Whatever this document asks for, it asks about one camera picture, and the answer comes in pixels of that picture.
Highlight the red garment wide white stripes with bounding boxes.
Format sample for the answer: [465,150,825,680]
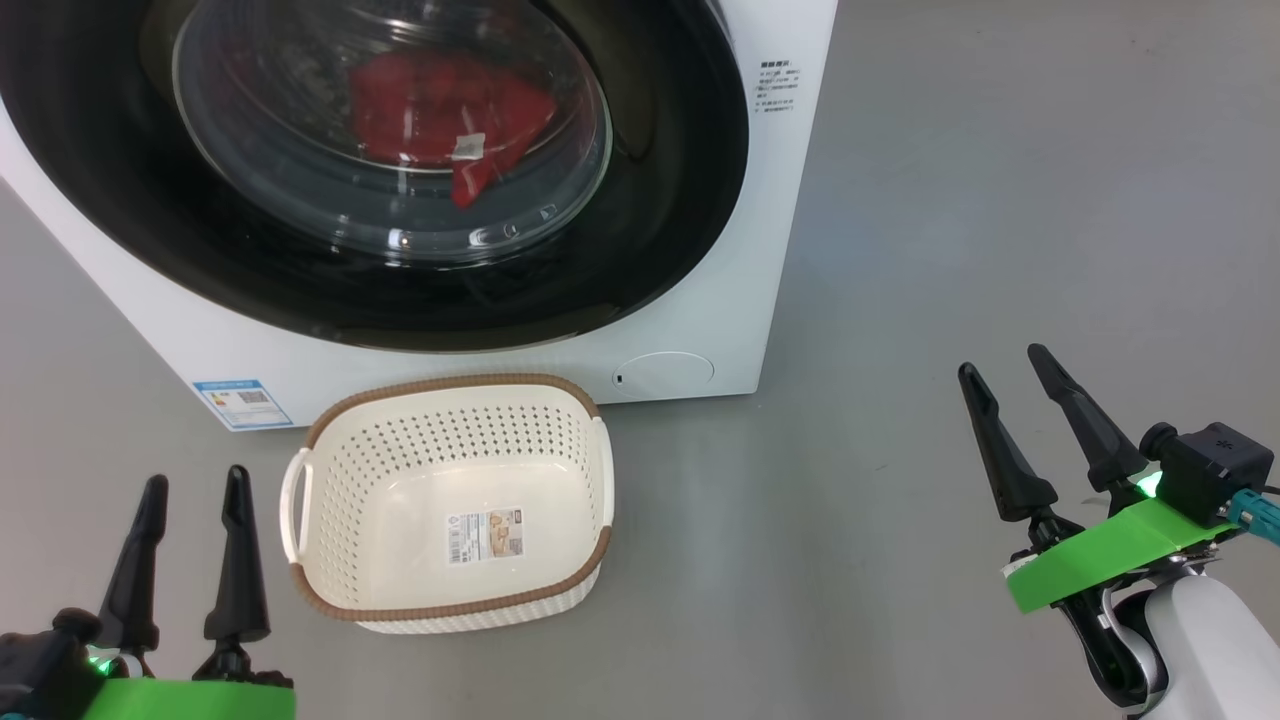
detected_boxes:
[350,55,546,166]

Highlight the black round glass washer door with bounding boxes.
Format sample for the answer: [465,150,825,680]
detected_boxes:
[0,0,751,353]

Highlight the teal cable connector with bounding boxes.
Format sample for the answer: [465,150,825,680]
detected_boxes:
[1228,488,1280,546]

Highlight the paper label in basket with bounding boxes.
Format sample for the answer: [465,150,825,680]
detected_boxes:
[446,508,523,564]

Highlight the white front-load washing machine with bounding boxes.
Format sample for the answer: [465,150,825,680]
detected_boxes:
[0,0,839,433]

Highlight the cream perforated laundry basket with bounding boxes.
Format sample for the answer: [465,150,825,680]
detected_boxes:
[279,373,615,635]

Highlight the round drain filter cover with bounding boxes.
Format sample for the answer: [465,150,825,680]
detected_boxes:
[611,351,716,398]

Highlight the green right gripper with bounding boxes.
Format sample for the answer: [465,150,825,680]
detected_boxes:
[958,343,1241,614]

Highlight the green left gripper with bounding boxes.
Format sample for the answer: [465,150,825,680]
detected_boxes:
[80,465,298,720]

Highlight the blue energy label sticker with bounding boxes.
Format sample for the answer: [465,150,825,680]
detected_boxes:
[193,378,294,432]

